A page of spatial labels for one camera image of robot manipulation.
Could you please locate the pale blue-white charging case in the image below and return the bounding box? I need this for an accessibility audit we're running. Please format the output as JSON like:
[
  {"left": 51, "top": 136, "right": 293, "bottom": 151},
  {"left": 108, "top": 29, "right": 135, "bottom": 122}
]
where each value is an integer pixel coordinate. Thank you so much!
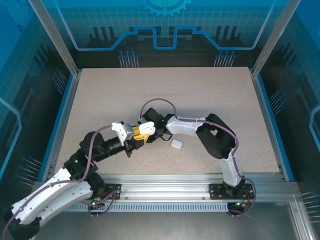
[{"left": 170, "top": 138, "right": 184, "bottom": 151}]

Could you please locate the power connector plug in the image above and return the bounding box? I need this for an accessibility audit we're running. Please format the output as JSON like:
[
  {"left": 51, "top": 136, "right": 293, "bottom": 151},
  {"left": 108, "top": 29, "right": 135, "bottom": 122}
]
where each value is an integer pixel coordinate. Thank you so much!
[
  {"left": 228, "top": 199, "right": 251, "bottom": 212},
  {"left": 87, "top": 197, "right": 106, "bottom": 211}
]

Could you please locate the blue table edge strip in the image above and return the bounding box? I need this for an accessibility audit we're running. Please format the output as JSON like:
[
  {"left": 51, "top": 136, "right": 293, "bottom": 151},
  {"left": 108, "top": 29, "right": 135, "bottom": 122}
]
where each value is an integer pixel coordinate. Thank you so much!
[
  {"left": 41, "top": 74, "right": 75, "bottom": 182},
  {"left": 255, "top": 74, "right": 295, "bottom": 182}
]

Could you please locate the grey metal sheet panel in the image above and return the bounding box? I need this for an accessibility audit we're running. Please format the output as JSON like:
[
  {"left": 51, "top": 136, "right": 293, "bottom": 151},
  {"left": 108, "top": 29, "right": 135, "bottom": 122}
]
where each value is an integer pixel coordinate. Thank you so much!
[{"left": 37, "top": 211, "right": 301, "bottom": 240}]

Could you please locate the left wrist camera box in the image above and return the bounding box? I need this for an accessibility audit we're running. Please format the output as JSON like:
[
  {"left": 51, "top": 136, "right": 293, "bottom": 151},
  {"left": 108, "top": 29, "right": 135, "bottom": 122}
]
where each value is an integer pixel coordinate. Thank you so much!
[{"left": 110, "top": 121, "right": 134, "bottom": 146}]

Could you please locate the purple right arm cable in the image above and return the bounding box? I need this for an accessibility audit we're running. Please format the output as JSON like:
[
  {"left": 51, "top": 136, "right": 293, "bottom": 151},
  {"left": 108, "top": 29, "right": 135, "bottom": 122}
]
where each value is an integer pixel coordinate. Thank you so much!
[{"left": 139, "top": 98, "right": 257, "bottom": 218}]

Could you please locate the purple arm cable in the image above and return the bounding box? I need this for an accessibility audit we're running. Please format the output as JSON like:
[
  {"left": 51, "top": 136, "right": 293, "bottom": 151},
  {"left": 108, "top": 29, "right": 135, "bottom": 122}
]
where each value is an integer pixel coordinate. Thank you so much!
[
  {"left": 1, "top": 124, "right": 123, "bottom": 235},
  {"left": 139, "top": 98, "right": 257, "bottom": 218}
]

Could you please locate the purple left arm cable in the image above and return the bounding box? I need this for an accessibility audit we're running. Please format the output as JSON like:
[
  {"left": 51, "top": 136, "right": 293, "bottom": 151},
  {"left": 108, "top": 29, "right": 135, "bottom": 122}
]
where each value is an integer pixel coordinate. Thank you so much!
[{"left": 1, "top": 124, "right": 123, "bottom": 235}]

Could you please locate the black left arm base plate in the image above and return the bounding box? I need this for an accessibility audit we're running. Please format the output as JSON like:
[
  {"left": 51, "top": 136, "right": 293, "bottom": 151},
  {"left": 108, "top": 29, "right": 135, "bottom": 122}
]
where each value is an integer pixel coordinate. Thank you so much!
[{"left": 99, "top": 183, "right": 123, "bottom": 200}]

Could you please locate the aluminium mounting rail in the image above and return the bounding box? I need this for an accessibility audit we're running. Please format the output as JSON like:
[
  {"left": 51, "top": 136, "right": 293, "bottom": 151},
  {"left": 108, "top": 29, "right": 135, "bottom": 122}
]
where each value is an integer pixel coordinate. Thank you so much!
[{"left": 33, "top": 172, "right": 300, "bottom": 201}]

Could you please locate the aluminium table side rail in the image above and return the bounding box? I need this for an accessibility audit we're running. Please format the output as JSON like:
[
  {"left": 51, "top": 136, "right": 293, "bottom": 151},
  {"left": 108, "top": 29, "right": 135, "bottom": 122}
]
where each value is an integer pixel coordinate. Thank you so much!
[
  {"left": 249, "top": 68, "right": 287, "bottom": 181},
  {"left": 45, "top": 69, "right": 83, "bottom": 183}
]

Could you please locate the perforated metal cable duct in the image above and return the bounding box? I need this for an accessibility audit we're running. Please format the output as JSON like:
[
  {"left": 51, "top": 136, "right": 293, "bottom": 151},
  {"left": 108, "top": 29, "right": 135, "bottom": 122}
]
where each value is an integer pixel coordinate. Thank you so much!
[{"left": 67, "top": 202, "right": 236, "bottom": 213}]

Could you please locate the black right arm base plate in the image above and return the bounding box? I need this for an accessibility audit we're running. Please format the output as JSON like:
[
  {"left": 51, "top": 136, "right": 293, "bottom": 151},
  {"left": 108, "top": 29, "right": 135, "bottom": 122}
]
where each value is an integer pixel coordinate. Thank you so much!
[{"left": 208, "top": 183, "right": 255, "bottom": 200}]

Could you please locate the aluminium frame post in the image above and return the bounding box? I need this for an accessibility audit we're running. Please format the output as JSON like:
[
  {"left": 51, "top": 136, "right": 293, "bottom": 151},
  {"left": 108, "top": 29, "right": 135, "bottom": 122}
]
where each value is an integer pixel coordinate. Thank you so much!
[
  {"left": 251, "top": 0, "right": 302, "bottom": 77},
  {"left": 27, "top": 0, "right": 82, "bottom": 77}
]

